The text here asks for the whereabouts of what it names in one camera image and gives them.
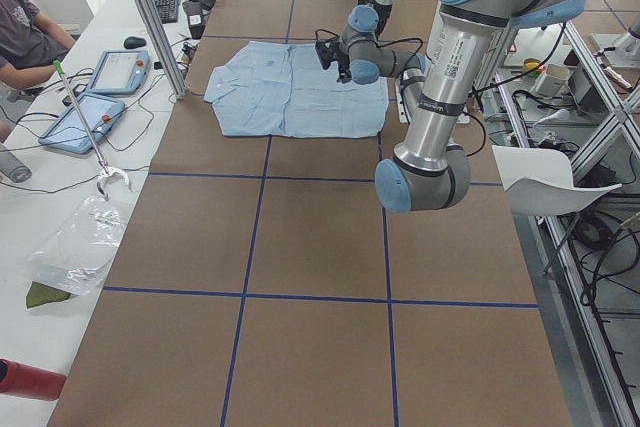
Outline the black computer mouse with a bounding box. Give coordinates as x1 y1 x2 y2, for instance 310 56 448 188
123 36 147 50

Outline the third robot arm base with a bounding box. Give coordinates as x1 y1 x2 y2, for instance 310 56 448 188
591 17 639 69

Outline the grey water bottle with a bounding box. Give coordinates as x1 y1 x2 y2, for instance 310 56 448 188
0 143 32 183

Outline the reacher grabber stick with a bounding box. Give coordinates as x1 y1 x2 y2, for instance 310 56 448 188
53 60 132 200

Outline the red bottle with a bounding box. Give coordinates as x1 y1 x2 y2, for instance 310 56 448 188
1 359 67 401

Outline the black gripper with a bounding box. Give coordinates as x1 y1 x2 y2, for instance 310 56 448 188
334 49 352 83
357 0 392 37

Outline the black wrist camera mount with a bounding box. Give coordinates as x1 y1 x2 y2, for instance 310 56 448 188
315 29 342 70

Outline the light blue button shirt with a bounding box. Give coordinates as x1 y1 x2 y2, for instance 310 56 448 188
204 41 388 138

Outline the white plastic chair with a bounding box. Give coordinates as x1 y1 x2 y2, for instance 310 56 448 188
492 145 621 217

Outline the blue teach pendant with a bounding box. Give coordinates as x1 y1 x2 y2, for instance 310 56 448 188
38 93 125 154
86 49 150 96

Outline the green folded cloth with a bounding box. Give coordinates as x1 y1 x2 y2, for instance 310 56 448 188
25 281 71 309

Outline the near blue teach pendant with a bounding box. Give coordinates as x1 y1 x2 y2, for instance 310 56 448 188
38 93 125 154

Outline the aluminium frame post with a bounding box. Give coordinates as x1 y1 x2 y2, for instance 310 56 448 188
134 0 188 100

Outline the clear plastic bag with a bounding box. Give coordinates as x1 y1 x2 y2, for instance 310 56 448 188
27 196 133 295

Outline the seated person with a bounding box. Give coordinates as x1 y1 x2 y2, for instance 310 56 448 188
0 0 77 143

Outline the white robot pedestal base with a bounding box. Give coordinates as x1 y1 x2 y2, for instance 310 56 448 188
395 12 485 119

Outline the far blue teach pendant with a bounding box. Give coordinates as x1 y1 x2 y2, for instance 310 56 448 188
86 49 150 96

